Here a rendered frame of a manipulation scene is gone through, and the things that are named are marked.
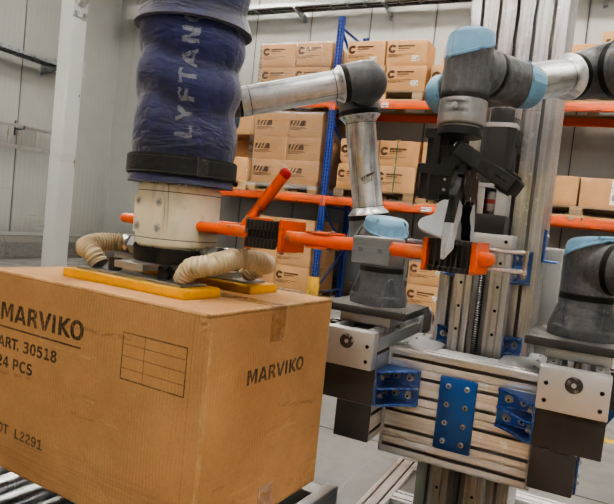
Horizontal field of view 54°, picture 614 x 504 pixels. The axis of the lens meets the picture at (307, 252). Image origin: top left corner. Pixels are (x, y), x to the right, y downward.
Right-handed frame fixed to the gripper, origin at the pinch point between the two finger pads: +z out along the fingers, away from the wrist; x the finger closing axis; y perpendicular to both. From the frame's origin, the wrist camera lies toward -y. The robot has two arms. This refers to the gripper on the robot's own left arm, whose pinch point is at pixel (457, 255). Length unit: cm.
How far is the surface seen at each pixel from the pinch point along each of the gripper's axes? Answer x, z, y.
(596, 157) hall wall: -838, -149, 74
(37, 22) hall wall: -558, -312, 965
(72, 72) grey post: -159, -86, 315
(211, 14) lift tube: 7, -40, 50
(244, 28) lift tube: -1, -40, 48
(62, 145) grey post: -157, -38, 315
